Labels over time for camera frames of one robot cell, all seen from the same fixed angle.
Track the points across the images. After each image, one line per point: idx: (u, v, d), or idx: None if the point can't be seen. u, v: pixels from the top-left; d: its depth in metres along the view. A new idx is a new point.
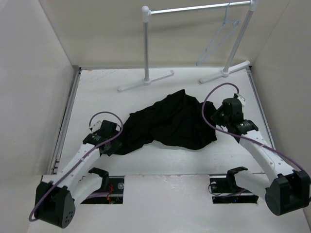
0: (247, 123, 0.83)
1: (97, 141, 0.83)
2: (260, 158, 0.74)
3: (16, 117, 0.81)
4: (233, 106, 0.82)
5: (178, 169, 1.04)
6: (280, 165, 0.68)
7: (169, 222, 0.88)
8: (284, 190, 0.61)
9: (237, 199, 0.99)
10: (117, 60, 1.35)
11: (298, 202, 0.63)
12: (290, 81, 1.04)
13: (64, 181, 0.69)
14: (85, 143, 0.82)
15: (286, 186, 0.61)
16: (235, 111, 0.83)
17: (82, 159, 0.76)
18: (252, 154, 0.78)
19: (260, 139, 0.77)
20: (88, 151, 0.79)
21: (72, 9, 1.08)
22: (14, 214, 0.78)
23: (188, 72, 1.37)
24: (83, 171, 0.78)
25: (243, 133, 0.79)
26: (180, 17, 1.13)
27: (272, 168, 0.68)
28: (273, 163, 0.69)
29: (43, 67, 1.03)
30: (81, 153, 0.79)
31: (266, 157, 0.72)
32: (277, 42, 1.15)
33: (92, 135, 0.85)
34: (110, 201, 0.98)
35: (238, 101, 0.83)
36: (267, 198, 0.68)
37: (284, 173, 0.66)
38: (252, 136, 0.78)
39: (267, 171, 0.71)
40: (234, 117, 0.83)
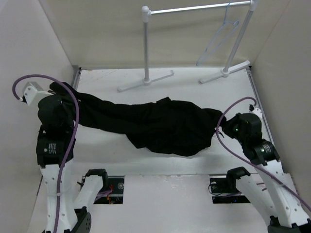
0: (267, 146, 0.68)
1: (56, 155, 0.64)
2: (276, 197, 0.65)
3: (16, 118, 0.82)
4: (252, 127, 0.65)
5: (178, 170, 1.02)
6: (296, 212, 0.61)
7: (169, 222, 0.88)
8: None
9: (237, 199, 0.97)
10: (117, 60, 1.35)
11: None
12: (290, 82, 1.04)
13: (60, 225, 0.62)
14: (45, 167, 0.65)
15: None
16: (254, 132, 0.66)
17: (60, 193, 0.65)
18: (265, 184, 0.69)
19: (279, 174, 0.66)
20: (59, 178, 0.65)
21: (72, 9, 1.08)
22: (14, 214, 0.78)
23: (188, 72, 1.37)
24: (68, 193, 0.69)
25: (262, 165, 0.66)
26: (180, 17, 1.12)
27: (287, 214, 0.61)
28: (289, 208, 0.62)
29: (43, 67, 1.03)
30: (50, 182, 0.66)
31: (283, 200, 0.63)
32: (278, 42, 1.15)
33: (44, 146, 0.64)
34: (110, 201, 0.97)
35: (258, 120, 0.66)
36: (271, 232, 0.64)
37: (299, 223, 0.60)
38: (272, 169, 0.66)
39: (278, 210, 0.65)
40: (251, 139, 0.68)
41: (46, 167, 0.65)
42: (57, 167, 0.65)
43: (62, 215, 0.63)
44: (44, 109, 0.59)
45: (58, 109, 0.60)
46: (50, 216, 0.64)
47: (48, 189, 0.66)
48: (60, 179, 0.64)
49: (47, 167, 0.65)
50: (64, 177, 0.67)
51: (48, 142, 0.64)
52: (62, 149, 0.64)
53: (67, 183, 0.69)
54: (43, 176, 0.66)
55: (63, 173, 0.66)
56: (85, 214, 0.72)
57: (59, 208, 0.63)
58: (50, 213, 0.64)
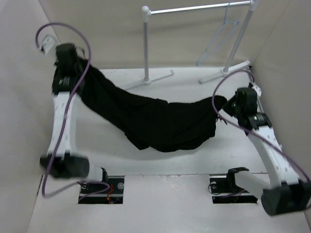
0: (261, 116, 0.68)
1: (69, 84, 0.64)
2: (267, 159, 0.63)
3: (16, 117, 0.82)
4: (248, 97, 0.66)
5: (178, 169, 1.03)
6: (286, 172, 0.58)
7: (169, 222, 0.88)
8: (285, 198, 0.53)
9: (237, 199, 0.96)
10: (117, 59, 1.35)
11: (295, 208, 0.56)
12: (290, 81, 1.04)
13: (63, 145, 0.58)
14: (57, 95, 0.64)
15: (286, 195, 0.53)
16: (249, 102, 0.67)
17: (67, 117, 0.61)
18: (257, 150, 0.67)
19: (271, 138, 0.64)
20: (68, 104, 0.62)
21: (72, 8, 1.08)
22: (14, 214, 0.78)
23: (188, 72, 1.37)
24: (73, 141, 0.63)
25: (254, 128, 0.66)
26: (180, 17, 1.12)
27: (277, 173, 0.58)
28: (279, 169, 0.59)
29: (42, 67, 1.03)
30: (60, 107, 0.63)
31: (273, 161, 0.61)
32: (278, 42, 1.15)
33: (58, 80, 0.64)
34: (110, 201, 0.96)
35: (253, 91, 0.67)
36: (263, 197, 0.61)
37: (288, 181, 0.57)
38: (264, 133, 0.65)
39: (269, 174, 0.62)
40: (247, 108, 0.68)
41: (59, 94, 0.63)
42: (68, 93, 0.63)
43: (65, 138, 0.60)
44: (66, 50, 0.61)
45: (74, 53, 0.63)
46: (54, 139, 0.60)
47: (56, 115, 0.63)
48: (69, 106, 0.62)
49: (59, 94, 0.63)
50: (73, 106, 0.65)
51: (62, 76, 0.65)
52: (75, 81, 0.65)
53: (74, 126, 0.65)
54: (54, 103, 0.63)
55: (72, 101, 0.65)
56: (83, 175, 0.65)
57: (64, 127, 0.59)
58: (54, 135, 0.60)
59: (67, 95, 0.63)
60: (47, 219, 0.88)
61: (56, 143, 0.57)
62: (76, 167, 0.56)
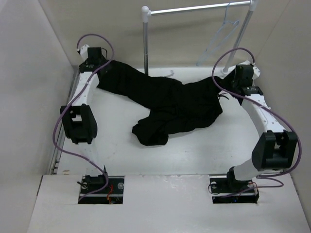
0: (253, 88, 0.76)
1: (94, 68, 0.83)
2: (256, 117, 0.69)
3: (16, 118, 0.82)
4: (244, 71, 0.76)
5: (178, 169, 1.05)
6: (272, 124, 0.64)
7: (169, 222, 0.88)
8: (269, 144, 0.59)
9: (237, 199, 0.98)
10: (117, 60, 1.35)
11: (281, 161, 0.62)
12: (290, 81, 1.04)
13: (78, 100, 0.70)
14: (83, 72, 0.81)
15: (271, 141, 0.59)
16: (245, 76, 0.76)
17: (88, 83, 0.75)
18: (250, 115, 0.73)
19: (261, 102, 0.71)
20: (90, 77, 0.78)
21: (72, 9, 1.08)
22: (14, 214, 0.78)
23: (188, 72, 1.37)
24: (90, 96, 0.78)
25: (246, 95, 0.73)
26: (180, 17, 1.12)
27: (264, 125, 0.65)
28: (266, 122, 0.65)
29: (43, 67, 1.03)
30: (83, 79, 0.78)
31: (261, 117, 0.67)
32: (278, 41, 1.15)
33: (86, 65, 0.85)
34: (110, 201, 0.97)
35: (250, 66, 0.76)
36: (253, 152, 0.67)
37: (274, 130, 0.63)
38: (255, 97, 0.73)
39: (259, 130, 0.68)
40: (242, 81, 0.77)
41: (84, 72, 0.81)
42: (91, 72, 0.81)
43: (83, 96, 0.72)
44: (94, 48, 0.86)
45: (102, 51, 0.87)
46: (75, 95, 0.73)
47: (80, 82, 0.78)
48: (91, 78, 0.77)
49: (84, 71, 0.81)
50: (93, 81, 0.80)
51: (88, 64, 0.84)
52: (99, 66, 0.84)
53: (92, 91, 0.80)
54: (80, 77, 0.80)
55: (94, 78, 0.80)
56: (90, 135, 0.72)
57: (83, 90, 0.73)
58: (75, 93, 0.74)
59: (89, 74, 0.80)
60: (47, 219, 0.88)
61: (73, 99, 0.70)
62: (87, 119, 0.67)
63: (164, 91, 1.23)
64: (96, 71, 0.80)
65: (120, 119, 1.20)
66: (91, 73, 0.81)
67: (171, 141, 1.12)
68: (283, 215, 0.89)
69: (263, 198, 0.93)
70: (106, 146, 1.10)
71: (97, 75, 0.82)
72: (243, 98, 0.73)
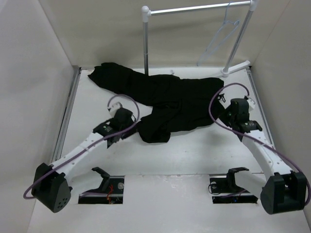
0: (251, 123, 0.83)
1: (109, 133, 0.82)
2: (260, 156, 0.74)
3: (16, 117, 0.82)
4: (239, 106, 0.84)
5: (178, 169, 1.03)
6: (278, 165, 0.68)
7: (169, 222, 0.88)
8: (280, 188, 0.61)
9: (237, 199, 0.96)
10: (117, 60, 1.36)
11: (293, 203, 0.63)
12: (290, 81, 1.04)
13: (64, 167, 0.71)
14: (94, 133, 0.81)
15: (281, 186, 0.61)
16: (241, 110, 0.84)
17: (87, 149, 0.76)
18: (253, 152, 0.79)
19: (262, 139, 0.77)
20: (95, 141, 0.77)
21: (72, 9, 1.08)
22: (14, 214, 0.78)
23: (189, 72, 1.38)
24: (86, 159, 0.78)
25: (246, 132, 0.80)
26: (181, 17, 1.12)
27: (270, 167, 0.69)
28: (271, 162, 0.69)
29: (43, 67, 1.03)
30: (88, 141, 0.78)
31: (265, 156, 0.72)
32: (278, 42, 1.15)
33: (104, 126, 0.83)
34: (110, 201, 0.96)
35: (245, 101, 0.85)
36: (263, 196, 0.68)
37: (281, 173, 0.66)
38: (255, 134, 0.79)
39: (265, 170, 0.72)
40: (239, 116, 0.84)
41: (95, 133, 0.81)
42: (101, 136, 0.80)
43: (72, 163, 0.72)
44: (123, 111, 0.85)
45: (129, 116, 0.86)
46: (65, 158, 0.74)
47: (82, 143, 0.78)
48: (96, 143, 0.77)
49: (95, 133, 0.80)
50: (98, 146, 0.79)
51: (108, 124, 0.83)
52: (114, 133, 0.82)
53: (92, 154, 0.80)
54: (88, 136, 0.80)
55: (100, 143, 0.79)
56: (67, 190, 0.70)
57: (75, 157, 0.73)
58: (67, 156, 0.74)
59: (97, 137, 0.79)
60: (47, 220, 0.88)
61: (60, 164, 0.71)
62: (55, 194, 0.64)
63: (164, 89, 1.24)
64: (106, 137, 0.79)
65: None
66: (101, 137, 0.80)
67: (171, 142, 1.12)
68: (283, 215, 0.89)
69: None
70: None
71: (106, 141, 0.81)
72: (243, 135, 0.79)
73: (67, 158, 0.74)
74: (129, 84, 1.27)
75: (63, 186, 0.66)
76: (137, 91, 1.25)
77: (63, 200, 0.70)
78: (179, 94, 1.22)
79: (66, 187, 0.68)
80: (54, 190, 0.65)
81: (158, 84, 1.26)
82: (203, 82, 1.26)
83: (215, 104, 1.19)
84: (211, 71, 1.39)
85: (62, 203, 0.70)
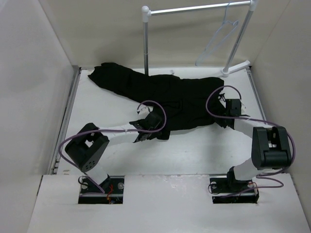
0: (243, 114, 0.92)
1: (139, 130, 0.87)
2: (248, 128, 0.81)
3: (16, 117, 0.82)
4: (232, 101, 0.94)
5: (178, 169, 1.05)
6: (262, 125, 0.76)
7: (169, 222, 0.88)
8: (260, 133, 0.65)
9: (237, 199, 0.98)
10: (117, 60, 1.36)
11: (278, 153, 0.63)
12: (290, 81, 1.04)
13: (107, 133, 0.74)
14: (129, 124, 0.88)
15: (262, 132, 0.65)
16: (233, 106, 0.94)
17: (125, 130, 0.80)
18: (245, 131, 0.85)
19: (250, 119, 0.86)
20: (133, 129, 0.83)
21: (72, 9, 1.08)
22: (14, 214, 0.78)
23: (188, 72, 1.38)
24: (117, 139, 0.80)
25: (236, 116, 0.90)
26: (181, 17, 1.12)
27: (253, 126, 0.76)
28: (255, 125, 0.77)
29: (43, 67, 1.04)
30: (126, 126, 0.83)
31: (250, 123, 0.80)
32: (278, 42, 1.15)
33: (137, 123, 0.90)
34: (110, 201, 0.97)
35: (237, 98, 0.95)
36: (253, 157, 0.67)
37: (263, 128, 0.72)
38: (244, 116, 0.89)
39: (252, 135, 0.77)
40: (233, 111, 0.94)
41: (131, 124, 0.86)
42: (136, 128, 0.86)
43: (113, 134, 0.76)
44: (155, 116, 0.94)
45: (158, 122, 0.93)
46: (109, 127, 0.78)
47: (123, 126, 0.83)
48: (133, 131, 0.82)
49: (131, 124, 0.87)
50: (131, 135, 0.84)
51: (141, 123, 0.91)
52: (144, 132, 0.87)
53: (122, 139, 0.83)
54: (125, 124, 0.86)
55: (133, 133, 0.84)
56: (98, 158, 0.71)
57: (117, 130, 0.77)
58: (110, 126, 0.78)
59: (132, 127, 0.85)
60: (46, 219, 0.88)
61: (107, 129, 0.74)
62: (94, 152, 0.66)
63: (164, 89, 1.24)
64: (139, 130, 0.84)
65: (120, 119, 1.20)
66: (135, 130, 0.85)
67: (171, 141, 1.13)
68: (284, 216, 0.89)
69: (263, 199, 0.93)
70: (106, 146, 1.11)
71: (136, 134, 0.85)
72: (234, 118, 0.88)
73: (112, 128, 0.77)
74: (128, 84, 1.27)
75: (99, 150, 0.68)
76: (137, 91, 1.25)
77: (91, 164, 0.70)
78: (179, 93, 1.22)
79: (102, 151, 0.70)
80: (92, 149, 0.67)
81: (158, 84, 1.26)
82: (203, 81, 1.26)
83: (215, 102, 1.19)
84: (212, 70, 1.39)
85: (90, 166, 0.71)
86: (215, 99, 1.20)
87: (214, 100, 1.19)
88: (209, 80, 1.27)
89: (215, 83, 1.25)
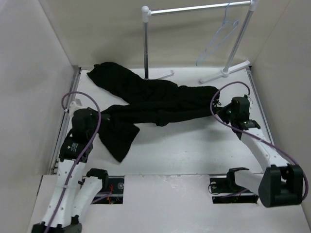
0: (250, 121, 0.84)
1: (76, 152, 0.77)
2: (258, 153, 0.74)
3: (16, 117, 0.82)
4: (240, 105, 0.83)
5: (178, 169, 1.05)
6: (275, 158, 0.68)
7: (169, 222, 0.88)
8: (276, 178, 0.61)
9: (237, 199, 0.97)
10: (117, 60, 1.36)
11: (290, 196, 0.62)
12: (290, 82, 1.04)
13: (56, 219, 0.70)
14: (63, 161, 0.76)
15: (277, 176, 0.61)
16: (242, 110, 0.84)
17: (66, 186, 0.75)
18: (251, 149, 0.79)
19: (260, 136, 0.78)
20: (69, 173, 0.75)
21: (72, 9, 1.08)
22: (14, 214, 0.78)
23: (188, 72, 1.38)
24: (72, 193, 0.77)
25: (244, 129, 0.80)
26: (181, 17, 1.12)
27: (267, 159, 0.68)
28: (268, 156, 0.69)
29: (43, 67, 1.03)
30: (63, 175, 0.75)
31: (262, 150, 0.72)
32: (277, 42, 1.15)
33: (68, 147, 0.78)
34: (110, 201, 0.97)
35: (246, 100, 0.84)
36: (261, 191, 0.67)
37: (278, 165, 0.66)
38: (253, 131, 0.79)
39: (263, 165, 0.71)
40: (240, 115, 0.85)
41: (63, 161, 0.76)
42: (72, 162, 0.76)
43: (60, 208, 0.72)
44: (81, 118, 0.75)
45: (89, 118, 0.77)
46: (51, 206, 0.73)
47: (59, 183, 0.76)
48: (71, 174, 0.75)
49: (65, 161, 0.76)
50: (75, 174, 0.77)
51: (71, 142, 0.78)
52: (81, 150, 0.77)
53: (75, 183, 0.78)
54: (59, 170, 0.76)
55: (75, 170, 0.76)
56: (75, 224, 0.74)
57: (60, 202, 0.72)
58: (51, 205, 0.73)
59: (69, 165, 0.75)
60: None
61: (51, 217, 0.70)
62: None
63: (159, 90, 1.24)
64: (77, 160, 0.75)
65: None
66: (72, 162, 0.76)
67: (171, 142, 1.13)
68: (284, 215, 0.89)
69: None
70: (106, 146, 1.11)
71: (80, 163, 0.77)
72: (241, 132, 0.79)
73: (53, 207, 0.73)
74: (124, 85, 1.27)
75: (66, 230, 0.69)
76: (134, 91, 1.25)
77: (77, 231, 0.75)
78: (173, 95, 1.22)
79: (71, 228, 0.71)
80: None
81: (152, 84, 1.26)
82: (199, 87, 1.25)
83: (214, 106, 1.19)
84: (212, 71, 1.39)
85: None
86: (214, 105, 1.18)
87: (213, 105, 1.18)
88: (207, 87, 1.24)
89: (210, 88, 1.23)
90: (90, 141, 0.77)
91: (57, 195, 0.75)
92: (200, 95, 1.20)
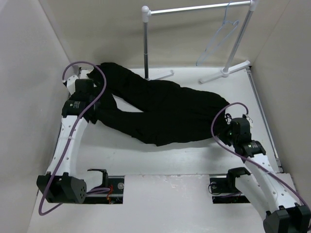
0: (255, 144, 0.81)
1: (78, 109, 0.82)
2: (264, 186, 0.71)
3: (16, 117, 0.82)
4: (241, 126, 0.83)
5: (178, 169, 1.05)
6: (283, 196, 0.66)
7: (169, 223, 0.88)
8: (284, 222, 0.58)
9: (237, 199, 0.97)
10: (117, 60, 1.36)
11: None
12: (290, 82, 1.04)
13: (61, 168, 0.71)
14: (66, 117, 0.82)
15: (285, 220, 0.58)
16: (242, 131, 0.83)
17: (71, 137, 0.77)
18: (256, 177, 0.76)
19: (266, 165, 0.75)
20: (73, 126, 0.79)
21: (72, 9, 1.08)
22: (14, 214, 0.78)
23: (188, 72, 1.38)
24: (76, 148, 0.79)
25: (250, 156, 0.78)
26: (181, 17, 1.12)
27: (274, 198, 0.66)
28: (276, 193, 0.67)
29: (43, 68, 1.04)
30: (66, 129, 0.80)
31: (269, 185, 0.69)
32: (277, 42, 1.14)
33: (71, 104, 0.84)
34: (110, 201, 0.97)
35: (246, 121, 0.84)
36: (265, 224, 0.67)
37: (285, 205, 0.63)
38: (259, 160, 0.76)
39: (268, 200, 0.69)
40: (241, 137, 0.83)
41: (67, 117, 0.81)
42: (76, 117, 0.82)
43: (66, 159, 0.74)
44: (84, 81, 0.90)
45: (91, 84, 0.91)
46: (56, 158, 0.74)
47: (62, 135, 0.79)
48: (75, 127, 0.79)
49: (68, 116, 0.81)
50: (78, 127, 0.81)
51: (74, 102, 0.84)
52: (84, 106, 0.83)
53: (77, 140, 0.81)
54: (62, 124, 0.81)
55: (78, 124, 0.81)
56: (81, 181, 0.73)
57: (65, 152, 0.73)
58: (56, 156, 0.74)
59: (73, 121, 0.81)
60: (46, 220, 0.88)
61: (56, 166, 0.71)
62: (71, 189, 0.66)
63: (162, 91, 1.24)
64: (80, 116, 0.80)
65: None
66: (76, 118, 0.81)
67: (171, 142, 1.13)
68: None
69: None
70: (105, 147, 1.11)
71: (83, 120, 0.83)
72: (246, 159, 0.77)
73: (58, 157, 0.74)
74: (125, 86, 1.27)
75: (74, 182, 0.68)
76: (135, 92, 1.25)
77: (82, 190, 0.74)
78: (175, 96, 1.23)
79: (77, 180, 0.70)
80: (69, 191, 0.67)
81: (154, 85, 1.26)
82: (202, 91, 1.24)
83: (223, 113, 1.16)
84: (212, 71, 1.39)
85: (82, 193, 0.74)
86: (219, 117, 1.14)
87: (219, 117, 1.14)
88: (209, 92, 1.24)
89: (214, 94, 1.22)
90: (93, 101, 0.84)
91: (61, 148, 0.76)
92: (202, 96, 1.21)
